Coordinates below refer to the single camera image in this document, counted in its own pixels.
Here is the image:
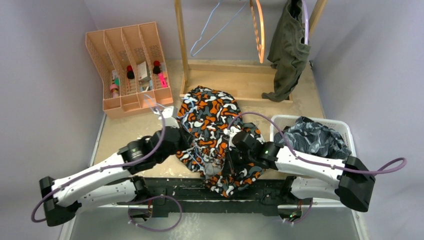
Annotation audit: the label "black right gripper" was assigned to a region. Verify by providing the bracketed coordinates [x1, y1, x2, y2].
[223, 146, 255, 176]

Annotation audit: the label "orange camouflage shorts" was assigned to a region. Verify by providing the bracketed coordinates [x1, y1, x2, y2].
[176, 86, 266, 198]

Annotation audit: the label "grey leaf pattern shorts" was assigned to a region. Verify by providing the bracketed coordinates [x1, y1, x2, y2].
[282, 116, 352, 160]

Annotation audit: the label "light blue hanger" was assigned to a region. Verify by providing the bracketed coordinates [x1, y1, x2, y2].
[189, 0, 249, 57]

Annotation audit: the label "orange hanger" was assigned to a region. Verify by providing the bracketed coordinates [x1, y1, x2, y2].
[249, 0, 265, 64]

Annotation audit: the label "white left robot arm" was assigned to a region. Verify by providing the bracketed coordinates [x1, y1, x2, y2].
[38, 126, 194, 227]

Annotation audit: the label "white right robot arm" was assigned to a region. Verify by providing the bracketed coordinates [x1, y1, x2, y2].
[224, 129, 376, 212]

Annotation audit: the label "dark olive green shorts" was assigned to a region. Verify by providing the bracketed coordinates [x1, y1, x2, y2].
[261, 0, 311, 102]

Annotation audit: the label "purple hanger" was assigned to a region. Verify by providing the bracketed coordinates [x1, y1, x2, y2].
[301, 0, 310, 45]

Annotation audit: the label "white plastic laundry basket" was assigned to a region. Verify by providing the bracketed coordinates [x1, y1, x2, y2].
[271, 114, 357, 157]

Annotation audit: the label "pink marker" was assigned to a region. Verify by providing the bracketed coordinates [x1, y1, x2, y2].
[158, 72, 168, 88]

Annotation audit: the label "wooden clothes rack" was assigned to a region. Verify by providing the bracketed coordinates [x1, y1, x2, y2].
[174, 0, 329, 106]

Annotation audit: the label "orange plastic file organizer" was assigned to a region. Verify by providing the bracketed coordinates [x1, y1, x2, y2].
[85, 22, 174, 119]

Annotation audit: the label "red black item right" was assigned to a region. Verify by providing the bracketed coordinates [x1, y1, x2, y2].
[152, 60, 162, 75]

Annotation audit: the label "red black item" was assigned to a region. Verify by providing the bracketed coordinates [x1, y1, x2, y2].
[126, 65, 135, 80]
[152, 60, 162, 75]

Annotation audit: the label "white box in organizer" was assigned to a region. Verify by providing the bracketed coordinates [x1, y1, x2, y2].
[137, 61, 151, 83]

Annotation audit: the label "red black item left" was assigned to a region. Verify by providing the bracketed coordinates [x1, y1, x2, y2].
[126, 65, 135, 80]

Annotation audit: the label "pink tape roll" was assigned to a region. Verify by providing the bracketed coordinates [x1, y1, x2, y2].
[109, 83, 119, 94]

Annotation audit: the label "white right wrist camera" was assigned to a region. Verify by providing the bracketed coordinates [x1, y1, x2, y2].
[224, 126, 241, 136]

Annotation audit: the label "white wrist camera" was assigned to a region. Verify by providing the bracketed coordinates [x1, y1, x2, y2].
[157, 106, 180, 128]
[224, 126, 241, 136]

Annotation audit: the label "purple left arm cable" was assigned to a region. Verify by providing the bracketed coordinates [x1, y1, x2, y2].
[30, 109, 167, 223]

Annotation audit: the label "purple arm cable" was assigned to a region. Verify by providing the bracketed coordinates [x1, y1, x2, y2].
[226, 111, 408, 176]
[30, 109, 167, 223]

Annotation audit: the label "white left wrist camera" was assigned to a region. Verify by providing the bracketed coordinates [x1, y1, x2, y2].
[157, 106, 180, 128]

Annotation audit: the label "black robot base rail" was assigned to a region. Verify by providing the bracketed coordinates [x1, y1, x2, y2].
[115, 176, 313, 220]

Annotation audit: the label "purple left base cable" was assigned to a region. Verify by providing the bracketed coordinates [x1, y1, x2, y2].
[127, 195, 183, 233]

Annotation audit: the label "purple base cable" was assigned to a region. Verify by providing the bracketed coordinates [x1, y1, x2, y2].
[282, 200, 315, 226]
[127, 195, 183, 233]

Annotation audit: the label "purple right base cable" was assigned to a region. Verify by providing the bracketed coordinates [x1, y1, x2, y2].
[282, 200, 315, 226]

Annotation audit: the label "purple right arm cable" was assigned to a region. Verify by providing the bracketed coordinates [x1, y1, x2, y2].
[226, 111, 408, 176]

